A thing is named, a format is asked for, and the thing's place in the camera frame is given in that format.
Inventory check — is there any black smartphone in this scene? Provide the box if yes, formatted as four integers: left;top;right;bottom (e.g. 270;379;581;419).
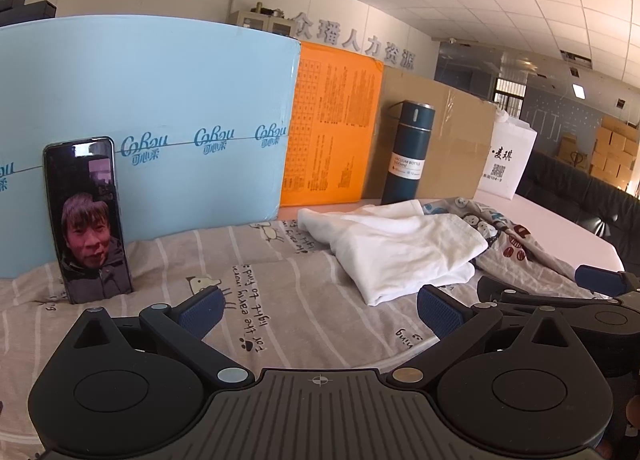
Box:
42;136;134;305

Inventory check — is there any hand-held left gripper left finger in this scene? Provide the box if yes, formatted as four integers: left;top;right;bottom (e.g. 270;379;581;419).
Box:
66;285;255;391

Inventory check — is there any grey cartoon printed cloth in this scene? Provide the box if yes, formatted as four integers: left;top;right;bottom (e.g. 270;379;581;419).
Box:
420;196;601;301

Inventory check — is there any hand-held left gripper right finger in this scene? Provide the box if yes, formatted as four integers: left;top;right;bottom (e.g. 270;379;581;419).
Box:
386;285;581;388

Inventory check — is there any dark blue vacuum bottle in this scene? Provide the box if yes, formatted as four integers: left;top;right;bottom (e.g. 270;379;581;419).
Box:
381;100;437;206

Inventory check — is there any grey wall cabinet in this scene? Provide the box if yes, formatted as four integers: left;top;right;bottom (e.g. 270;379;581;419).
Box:
229;1;296;38

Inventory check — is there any large light blue carton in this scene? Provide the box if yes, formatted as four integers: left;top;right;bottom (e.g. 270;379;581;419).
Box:
0;15;302;280

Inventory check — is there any brown cardboard box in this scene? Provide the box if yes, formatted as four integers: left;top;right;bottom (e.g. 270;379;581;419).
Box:
361;65;498;202

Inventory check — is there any white paper bag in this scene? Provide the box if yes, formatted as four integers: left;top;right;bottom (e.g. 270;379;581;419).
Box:
475;109;538;201

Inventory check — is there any orange printed box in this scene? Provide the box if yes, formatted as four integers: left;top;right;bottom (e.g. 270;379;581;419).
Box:
277;39;386;206

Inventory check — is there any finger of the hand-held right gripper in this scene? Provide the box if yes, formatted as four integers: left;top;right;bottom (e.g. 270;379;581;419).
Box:
574;264;640;300
476;275;626;312

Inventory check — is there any grey wall lettering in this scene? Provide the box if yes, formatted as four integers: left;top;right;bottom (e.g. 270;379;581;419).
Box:
295;10;418;72

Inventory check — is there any window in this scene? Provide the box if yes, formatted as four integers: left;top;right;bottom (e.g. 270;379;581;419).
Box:
492;78;528;118

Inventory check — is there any black sofa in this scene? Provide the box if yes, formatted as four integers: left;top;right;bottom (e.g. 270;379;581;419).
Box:
515;150;640;271

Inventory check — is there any grey striped printed bedsheet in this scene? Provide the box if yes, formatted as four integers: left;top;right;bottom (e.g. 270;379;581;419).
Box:
0;210;601;441

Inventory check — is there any white and black shirt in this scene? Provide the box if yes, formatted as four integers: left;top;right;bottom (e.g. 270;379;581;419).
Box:
297;199;490;306

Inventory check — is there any stack of cardboard boxes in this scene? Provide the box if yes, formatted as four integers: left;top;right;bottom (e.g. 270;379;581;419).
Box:
557;114;640;191

